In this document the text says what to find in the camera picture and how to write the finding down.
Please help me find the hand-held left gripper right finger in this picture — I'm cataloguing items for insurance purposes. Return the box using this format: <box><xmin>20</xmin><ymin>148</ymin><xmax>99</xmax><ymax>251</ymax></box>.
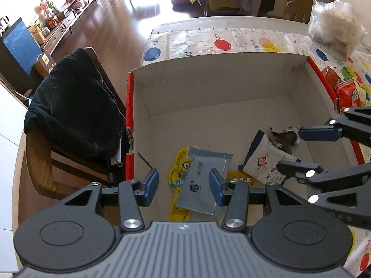
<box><xmin>209</xmin><ymin>168</ymin><xmax>307</xmax><ymax>233</ymax></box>

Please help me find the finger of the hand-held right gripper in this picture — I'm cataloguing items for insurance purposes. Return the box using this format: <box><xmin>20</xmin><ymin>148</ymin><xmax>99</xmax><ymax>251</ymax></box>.
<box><xmin>277</xmin><ymin>160</ymin><xmax>371</xmax><ymax>224</ymax></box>
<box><xmin>298</xmin><ymin>107</ymin><xmax>371</xmax><ymax>147</ymax></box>

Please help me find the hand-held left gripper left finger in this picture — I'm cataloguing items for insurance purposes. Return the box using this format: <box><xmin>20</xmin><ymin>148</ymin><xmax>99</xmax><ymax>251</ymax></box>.
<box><xmin>62</xmin><ymin>168</ymin><xmax>160</xmax><ymax>233</ymax></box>

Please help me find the grey-blue snack packet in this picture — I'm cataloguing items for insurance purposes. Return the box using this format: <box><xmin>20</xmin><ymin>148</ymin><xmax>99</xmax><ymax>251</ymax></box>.
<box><xmin>177</xmin><ymin>146</ymin><xmax>233</xmax><ymax>215</ymax></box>

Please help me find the yellow cartoon snack packet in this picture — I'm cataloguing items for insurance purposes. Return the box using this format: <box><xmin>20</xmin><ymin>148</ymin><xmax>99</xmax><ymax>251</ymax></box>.
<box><xmin>227</xmin><ymin>172</ymin><xmax>256</xmax><ymax>186</ymax></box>
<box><xmin>167</xmin><ymin>147</ymin><xmax>192</xmax><ymax>224</ymax></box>

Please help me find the dark foil snack packet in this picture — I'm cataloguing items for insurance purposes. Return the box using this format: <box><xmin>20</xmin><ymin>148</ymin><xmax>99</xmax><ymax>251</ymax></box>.
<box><xmin>268</xmin><ymin>127</ymin><xmax>300</xmax><ymax>155</ymax></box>

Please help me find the white and blue snack packet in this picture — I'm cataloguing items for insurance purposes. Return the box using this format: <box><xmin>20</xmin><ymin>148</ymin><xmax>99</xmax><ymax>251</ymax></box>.
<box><xmin>238</xmin><ymin>130</ymin><xmax>302</xmax><ymax>186</ymax></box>

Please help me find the red snack packet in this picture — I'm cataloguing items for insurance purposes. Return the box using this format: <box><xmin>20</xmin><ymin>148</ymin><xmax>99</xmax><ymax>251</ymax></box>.
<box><xmin>336</xmin><ymin>78</ymin><xmax>367</xmax><ymax>110</ymax></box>

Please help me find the red cardboard box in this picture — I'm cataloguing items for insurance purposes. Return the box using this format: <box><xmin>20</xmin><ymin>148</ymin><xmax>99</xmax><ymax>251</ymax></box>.
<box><xmin>125</xmin><ymin>53</ymin><xmax>371</xmax><ymax>226</ymax></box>

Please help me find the clear bag with white contents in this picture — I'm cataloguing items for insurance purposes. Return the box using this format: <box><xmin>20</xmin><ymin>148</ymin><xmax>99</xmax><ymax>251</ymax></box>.
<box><xmin>308</xmin><ymin>0</ymin><xmax>367</xmax><ymax>60</ymax></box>

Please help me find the black garment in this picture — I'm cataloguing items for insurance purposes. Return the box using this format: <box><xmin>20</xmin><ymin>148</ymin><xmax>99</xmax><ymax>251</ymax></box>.
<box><xmin>24</xmin><ymin>48</ymin><xmax>127</xmax><ymax>163</ymax></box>

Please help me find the wooden chair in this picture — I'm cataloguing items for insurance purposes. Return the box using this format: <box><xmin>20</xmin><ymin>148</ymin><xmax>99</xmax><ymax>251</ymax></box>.
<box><xmin>25</xmin><ymin>46</ymin><xmax>128</xmax><ymax>201</ymax></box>

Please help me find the balloon print tablecloth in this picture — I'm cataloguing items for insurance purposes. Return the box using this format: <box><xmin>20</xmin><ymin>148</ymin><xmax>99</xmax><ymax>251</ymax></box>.
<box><xmin>141</xmin><ymin>25</ymin><xmax>371</xmax><ymax>278</ymax></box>

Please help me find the brown cardboard carton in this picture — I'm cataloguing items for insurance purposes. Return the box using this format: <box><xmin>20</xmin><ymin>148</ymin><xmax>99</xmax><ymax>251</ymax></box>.
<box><xmin>33</xmin><ymin>54</ymin><xmax>57</xmax><ymax>79</ymax></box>

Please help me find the wooden television cabinet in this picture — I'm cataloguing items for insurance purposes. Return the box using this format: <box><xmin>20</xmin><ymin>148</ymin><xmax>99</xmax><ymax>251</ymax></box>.
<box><xmin>36</xmin><ymin>0</ymin><xmax>98</xmax><ymax>56</ymax></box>

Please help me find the blue cabinet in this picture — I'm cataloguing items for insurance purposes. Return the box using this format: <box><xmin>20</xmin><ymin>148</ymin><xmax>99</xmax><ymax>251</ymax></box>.
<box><xmin>0</xmin><ymin>17</ymin><xmax>45</xmax><ymax>77</ymax></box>

